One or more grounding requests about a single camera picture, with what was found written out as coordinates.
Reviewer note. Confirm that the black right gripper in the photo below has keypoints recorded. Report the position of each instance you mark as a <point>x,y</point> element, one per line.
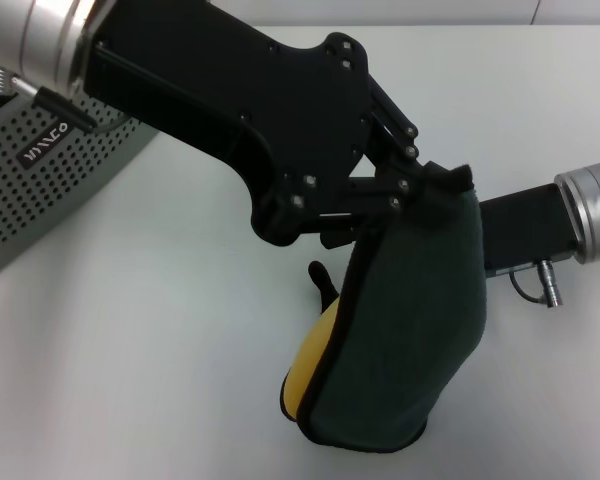
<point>525,230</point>

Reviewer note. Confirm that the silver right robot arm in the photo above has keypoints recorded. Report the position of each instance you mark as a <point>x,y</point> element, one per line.
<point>595,210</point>

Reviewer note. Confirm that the green yellow-backed towel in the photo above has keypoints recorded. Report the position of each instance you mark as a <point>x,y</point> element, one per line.
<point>405,325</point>

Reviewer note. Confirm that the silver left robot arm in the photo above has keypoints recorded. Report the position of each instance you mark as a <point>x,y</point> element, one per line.
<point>55,30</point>

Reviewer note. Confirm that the grey-green perforated storage box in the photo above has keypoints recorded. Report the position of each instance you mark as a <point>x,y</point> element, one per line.
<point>40,200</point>

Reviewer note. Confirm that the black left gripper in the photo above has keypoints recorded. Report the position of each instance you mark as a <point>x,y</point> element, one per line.
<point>260,100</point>

